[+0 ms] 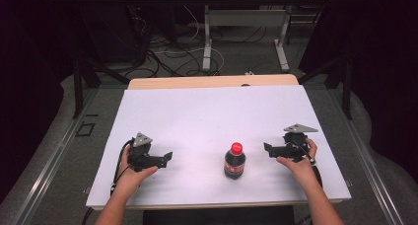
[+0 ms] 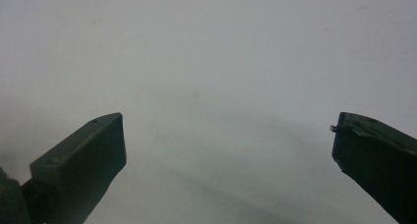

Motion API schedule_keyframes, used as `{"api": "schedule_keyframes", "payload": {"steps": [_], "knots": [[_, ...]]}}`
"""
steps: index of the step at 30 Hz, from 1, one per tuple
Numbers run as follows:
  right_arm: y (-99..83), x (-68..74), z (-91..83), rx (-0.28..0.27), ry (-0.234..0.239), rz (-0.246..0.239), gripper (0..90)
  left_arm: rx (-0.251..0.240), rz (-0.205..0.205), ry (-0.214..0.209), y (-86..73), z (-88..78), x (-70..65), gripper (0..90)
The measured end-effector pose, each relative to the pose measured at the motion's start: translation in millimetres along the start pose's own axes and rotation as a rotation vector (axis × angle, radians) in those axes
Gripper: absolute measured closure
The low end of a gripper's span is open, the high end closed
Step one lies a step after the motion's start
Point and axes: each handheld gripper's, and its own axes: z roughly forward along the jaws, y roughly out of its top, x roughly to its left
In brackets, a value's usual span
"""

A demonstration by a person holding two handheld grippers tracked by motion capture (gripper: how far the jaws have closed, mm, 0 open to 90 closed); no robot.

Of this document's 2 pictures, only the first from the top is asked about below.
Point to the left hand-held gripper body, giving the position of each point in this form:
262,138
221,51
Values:
139,152

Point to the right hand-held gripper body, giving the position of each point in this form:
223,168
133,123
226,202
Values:
295,142

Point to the red bottle cap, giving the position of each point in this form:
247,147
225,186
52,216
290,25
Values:
236,148

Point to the dark cola bottle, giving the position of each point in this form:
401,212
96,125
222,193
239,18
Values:
234,164

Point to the person's right hand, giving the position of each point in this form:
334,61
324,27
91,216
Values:
300,169

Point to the person's left hand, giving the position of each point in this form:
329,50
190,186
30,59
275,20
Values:
131,179

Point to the white table cover sheet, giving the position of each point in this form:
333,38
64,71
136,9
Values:
203,119

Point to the square floor hatch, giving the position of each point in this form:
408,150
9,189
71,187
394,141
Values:
85,129

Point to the black metal stand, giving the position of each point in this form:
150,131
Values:
346,87
79,87

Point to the person's dark clothing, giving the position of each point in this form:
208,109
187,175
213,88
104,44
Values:
217,216

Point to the desk with white metal legs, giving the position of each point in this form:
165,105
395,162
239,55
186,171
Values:
246,17

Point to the metal floor rail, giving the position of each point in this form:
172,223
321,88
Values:
49,165
364,165

